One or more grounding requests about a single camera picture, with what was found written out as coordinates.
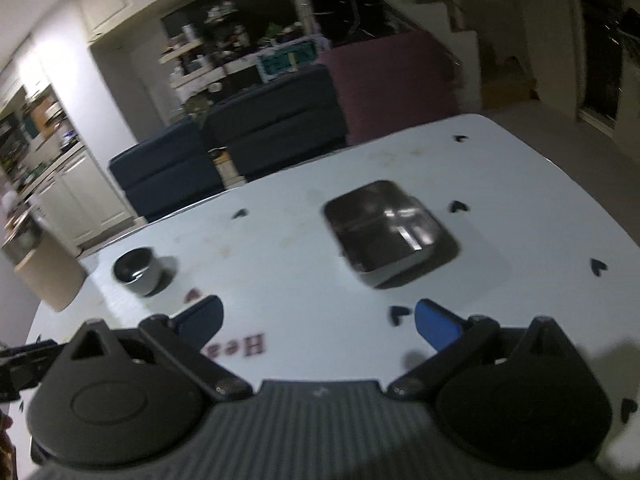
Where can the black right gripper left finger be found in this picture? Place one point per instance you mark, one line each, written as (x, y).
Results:
(181, 339)

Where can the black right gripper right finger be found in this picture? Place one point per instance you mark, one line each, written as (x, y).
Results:
(459, 344)

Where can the rectangular steel tray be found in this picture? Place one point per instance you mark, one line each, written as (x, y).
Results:
(382, 231)

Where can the small round steel bowl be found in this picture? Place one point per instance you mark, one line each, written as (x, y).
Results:
(139, 270)

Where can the beige kettle steel lid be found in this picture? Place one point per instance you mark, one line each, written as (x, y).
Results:
(44, 265)

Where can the dark blue chair near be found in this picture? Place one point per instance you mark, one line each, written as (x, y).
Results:
(167, 172)

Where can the dark blue chair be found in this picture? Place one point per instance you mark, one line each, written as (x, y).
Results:
(278, 125)
(167, 172)

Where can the white kitchen cabinet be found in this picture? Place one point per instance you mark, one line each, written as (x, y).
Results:
(78, 203)

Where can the dark blue chair far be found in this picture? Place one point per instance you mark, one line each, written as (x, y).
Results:
(278, 125)

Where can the maroon sofa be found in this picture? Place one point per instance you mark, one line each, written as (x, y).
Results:
(393, 83)

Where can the green license plate sign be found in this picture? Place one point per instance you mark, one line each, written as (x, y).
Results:
(286, 58)

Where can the cluttered wooden shelf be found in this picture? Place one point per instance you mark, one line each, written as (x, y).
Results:
(209, 42)

